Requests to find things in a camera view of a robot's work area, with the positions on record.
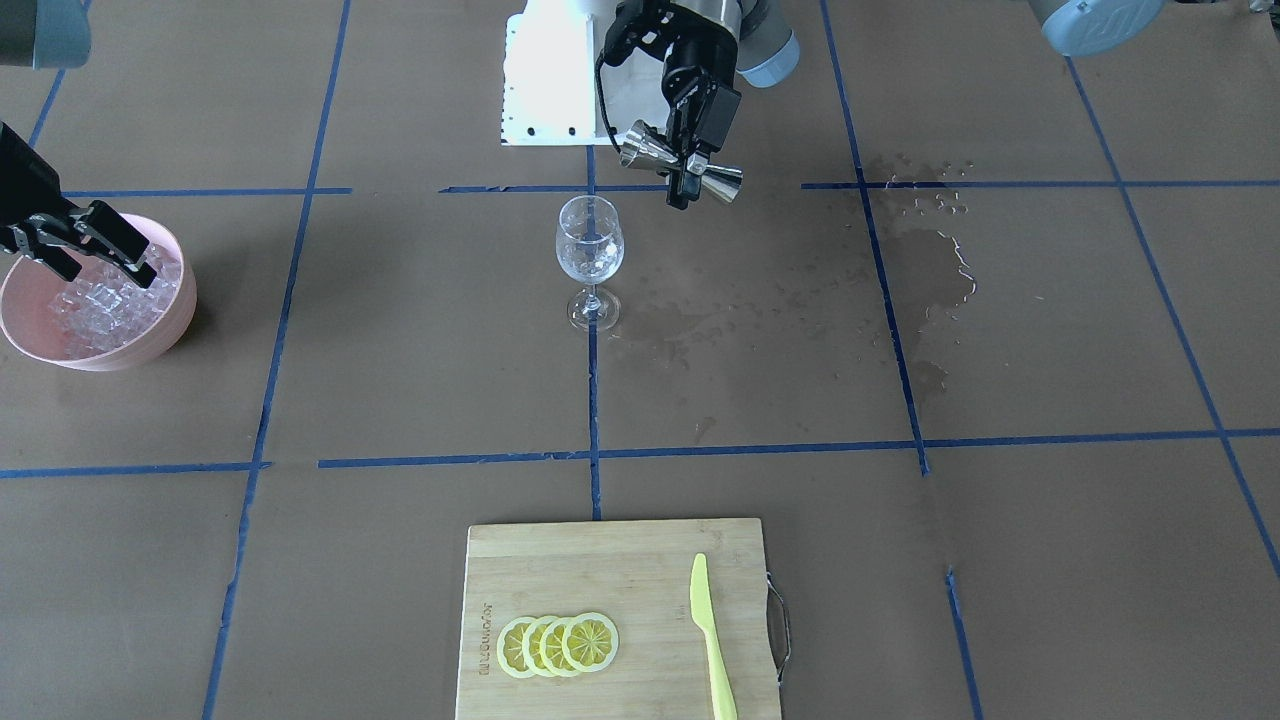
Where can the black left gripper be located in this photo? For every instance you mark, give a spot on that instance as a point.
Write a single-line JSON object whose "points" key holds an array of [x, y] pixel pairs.
{"points": [[686, 62]]}

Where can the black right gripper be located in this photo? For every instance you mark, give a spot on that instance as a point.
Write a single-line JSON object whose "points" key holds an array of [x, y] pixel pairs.
{"points": [[62, 232]]}

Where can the steel double jigger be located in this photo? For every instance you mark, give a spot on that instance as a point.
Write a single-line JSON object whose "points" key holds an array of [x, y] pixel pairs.
{"points": [[642, 147]]}

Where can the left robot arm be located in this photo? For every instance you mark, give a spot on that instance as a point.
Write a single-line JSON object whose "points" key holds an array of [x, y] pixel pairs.
{"points": [[767, 47]]}

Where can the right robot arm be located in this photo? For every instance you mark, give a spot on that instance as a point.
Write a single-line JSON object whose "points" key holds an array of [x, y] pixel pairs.
{"points": [[39, 221]]}

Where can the clear ice cubes pile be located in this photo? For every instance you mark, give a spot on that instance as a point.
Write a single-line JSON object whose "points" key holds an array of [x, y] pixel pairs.
{"points": [[104, 309]]}

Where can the clear wine glass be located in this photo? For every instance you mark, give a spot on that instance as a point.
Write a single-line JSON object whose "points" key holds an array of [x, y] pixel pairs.
{"points": [[590, 248]]}

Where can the pink bowl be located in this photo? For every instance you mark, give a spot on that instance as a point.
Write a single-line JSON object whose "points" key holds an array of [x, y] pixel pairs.
{"points": [[27, 321]]}

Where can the bamboo cutting board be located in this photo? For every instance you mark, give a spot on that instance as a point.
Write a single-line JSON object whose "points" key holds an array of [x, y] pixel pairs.
{"points": [[646, 619]]}

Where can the yellow plastic knife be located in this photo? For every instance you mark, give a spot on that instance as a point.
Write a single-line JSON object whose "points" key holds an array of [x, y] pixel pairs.
{"points": [[722, 703]]}

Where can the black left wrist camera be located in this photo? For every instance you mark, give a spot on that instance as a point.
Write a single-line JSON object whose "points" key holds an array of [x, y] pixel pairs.
{"points": [[648, 26]]}

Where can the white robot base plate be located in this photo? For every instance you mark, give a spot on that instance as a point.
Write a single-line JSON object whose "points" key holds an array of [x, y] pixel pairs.
{"points": [[549, 92]]}

